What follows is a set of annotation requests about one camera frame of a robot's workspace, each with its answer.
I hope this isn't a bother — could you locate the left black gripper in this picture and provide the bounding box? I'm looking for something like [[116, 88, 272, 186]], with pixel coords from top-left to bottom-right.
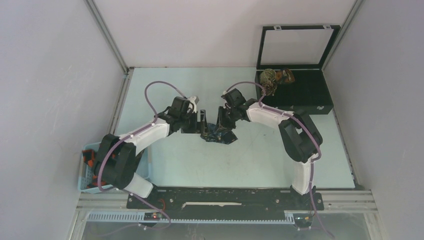
[[179, 109, 209, 134]]

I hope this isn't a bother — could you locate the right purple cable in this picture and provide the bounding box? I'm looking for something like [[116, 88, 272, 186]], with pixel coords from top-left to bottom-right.
[[223, 81, 335, 239]]

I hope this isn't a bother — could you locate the green rolled tie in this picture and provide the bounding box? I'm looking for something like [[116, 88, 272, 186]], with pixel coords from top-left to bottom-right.
[[259, 68, 276, 85]]

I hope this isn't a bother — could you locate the aluminium frame post right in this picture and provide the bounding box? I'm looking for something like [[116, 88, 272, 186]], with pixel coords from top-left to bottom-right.
[[322, 0, 365, 71]]

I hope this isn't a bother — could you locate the light blue plastic basket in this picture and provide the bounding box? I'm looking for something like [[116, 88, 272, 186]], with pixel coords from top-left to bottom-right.
[[77, 148, 152, 194]]

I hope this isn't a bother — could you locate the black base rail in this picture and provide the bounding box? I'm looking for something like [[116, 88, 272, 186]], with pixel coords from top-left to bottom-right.
[[145, 186, 325, 220]]

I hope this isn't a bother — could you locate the orange brown rolled tie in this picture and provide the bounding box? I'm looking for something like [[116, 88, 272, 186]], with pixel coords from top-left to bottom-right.
[[275, 68, 295, 85]]

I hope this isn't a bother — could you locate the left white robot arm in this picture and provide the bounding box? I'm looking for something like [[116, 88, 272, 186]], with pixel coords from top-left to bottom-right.
[[91, 96, 201, 208]]

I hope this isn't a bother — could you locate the orange black striped tie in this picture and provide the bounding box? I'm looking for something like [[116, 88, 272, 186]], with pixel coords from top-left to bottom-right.
[[82, 149, 98, 189]]

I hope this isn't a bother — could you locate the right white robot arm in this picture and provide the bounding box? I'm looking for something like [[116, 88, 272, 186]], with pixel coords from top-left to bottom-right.
[[217, 88, 323, 209]]

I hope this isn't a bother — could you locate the grey cable duct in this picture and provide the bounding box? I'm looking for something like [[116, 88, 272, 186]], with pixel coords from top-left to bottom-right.
[[87, 211, 295, 225]]

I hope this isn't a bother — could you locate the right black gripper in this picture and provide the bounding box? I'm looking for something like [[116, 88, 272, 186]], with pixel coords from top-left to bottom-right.
[[214, 105, 239, 133]]

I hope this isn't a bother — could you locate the aluminium frame post left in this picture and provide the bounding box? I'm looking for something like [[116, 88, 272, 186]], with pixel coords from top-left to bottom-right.
[[84, 0, 129, 75]]

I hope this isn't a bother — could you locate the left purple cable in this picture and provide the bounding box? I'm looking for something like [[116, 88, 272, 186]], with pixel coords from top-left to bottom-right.
[[96, 81, 173, 231]]

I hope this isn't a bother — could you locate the black display box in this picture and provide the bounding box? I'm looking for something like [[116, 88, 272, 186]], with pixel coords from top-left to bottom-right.
[[255, 24, 341, 115]]

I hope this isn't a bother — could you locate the blue floral necktie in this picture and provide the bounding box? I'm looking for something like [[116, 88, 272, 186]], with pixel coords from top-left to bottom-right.
[[200, 123, 238, 145]]

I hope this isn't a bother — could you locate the purple cable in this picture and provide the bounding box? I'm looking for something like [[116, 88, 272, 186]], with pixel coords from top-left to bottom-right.
[[223, 81, 335, 239], [96, 81, 173, 231]]

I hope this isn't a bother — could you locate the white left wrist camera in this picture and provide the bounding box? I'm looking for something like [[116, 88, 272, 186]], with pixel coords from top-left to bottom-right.
[[187, 96, 199, 113]]

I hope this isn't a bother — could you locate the aluminium frame post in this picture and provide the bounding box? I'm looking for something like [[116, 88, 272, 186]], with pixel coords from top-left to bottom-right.
[[84, 0, 129, 75], [322, 0, 365, 71]]

